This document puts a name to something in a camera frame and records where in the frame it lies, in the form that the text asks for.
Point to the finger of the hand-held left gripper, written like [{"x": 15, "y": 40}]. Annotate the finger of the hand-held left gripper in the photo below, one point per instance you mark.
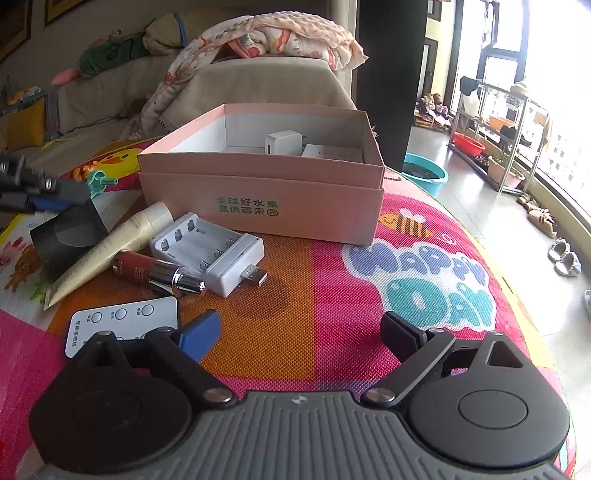
[
  {"x": 14, "y": 203},
  {"x": 46, "y": 203}
]

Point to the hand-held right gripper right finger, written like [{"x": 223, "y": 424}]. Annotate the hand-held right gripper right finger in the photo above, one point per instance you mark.
[{"x": 399, "y": 334}]

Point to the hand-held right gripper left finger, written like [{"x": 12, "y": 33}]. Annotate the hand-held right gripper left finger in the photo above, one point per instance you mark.
[{"x": 201, "y": 334}]

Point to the black square card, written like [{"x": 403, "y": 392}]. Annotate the black square card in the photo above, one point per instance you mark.
[{"x": 69, "y": 244}]

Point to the red and silver lipstick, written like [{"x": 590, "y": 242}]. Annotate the red and silver lipstick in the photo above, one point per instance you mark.
[{"x": 157, "y": 272}]

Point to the cream cosmetic tube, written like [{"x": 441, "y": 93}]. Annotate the cream cosmetic tube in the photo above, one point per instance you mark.
[{"x": 115, "y": 244}]

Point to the pink cardboard box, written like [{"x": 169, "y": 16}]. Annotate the pink cardboard box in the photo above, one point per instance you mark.
[{"x": 277, "y": 194}]

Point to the teal plastic toy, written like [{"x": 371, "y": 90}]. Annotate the teal plastic toy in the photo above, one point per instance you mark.
[{"x": 97, "y": 180}]

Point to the white battery charger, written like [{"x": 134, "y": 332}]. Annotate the white battery charger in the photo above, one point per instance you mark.
[{"x": 221, "y": 258}]

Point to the yellow cushion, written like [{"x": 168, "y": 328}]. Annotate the yellow cushion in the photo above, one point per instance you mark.
[{"x": 27, "y": 122}]

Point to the white remote control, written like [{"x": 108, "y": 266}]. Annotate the white remote control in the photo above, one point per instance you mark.
[{"x": 120, "y": 318}]

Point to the colourful cartoon play mat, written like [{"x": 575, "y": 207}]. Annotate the colourful cartoon play mat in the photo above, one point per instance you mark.
[{"x": 323, "y": 286}]

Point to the small colourful toy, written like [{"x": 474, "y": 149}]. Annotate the small colourful toy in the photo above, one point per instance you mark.
[{"x": 23, "y": 94}]

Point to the teal plastic basin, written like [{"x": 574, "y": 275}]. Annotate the teal plastic basin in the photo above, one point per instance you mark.
[{"x": 434, "y": 184}]

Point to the green plush toy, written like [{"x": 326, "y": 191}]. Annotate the green plush toy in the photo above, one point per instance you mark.
[{"x": 111, "y": 53}]

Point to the white slipper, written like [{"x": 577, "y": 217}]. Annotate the white slipper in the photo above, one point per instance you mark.
[
  {"x": 569, "y": 265},
  {"x": 558, "y": 248}
]

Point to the beige sandal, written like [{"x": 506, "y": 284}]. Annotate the beige sandal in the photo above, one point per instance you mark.
[
  {"x": 527, "y": 200},
  {"x": 544, "y": 222}
]

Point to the brown planter with plant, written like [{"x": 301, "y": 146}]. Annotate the brown planter with plant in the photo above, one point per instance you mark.
[{"x": 503, "y": 173}]

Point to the red plastic basin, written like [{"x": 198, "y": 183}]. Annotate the red plastic basin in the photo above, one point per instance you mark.
[{"x": 468, "y": 144}]

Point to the beige pillow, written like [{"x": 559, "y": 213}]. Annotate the beige pillow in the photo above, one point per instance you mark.
[{"x": 161, "y": 34}]

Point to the white plug adapter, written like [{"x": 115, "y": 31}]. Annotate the white plug adapter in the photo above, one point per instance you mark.
[{"x": 281, "y": 141}]

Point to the low wooden stand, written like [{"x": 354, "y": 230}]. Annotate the low wooden stand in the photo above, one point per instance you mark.
[{"x": 434, "y": 115}]

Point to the orange plant pot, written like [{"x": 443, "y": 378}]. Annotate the orange plant pot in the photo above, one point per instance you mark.
[{"x": 502, "y": 122}]

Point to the beige covered sofa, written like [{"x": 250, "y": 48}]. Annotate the beige covered sofa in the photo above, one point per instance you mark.
[{"x": 258, "y": 87}]

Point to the black hat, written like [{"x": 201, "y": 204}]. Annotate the black hat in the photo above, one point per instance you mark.
[{"x": 470, "y": 85}]

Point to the metal storage rack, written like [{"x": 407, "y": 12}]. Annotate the metal storage rack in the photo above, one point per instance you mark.
[{"x": 508, "y": 90}]

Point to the straw hat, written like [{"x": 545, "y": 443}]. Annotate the straw hat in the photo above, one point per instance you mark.
[{"x": 521, "y": 88}]

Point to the printed pink blanket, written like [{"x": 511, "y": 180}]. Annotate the printed pink blanket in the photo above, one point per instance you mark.
[{"x": 286, "y": 32}]

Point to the framed wall picture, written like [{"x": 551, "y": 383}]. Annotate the framed wall picture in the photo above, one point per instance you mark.
[
  {"x": 14, "y": 25},
  {"x": 64, "y": 9}
]

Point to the black window frame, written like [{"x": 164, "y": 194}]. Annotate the black window frame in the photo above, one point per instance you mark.
[{"x": 505, "y": 60}]

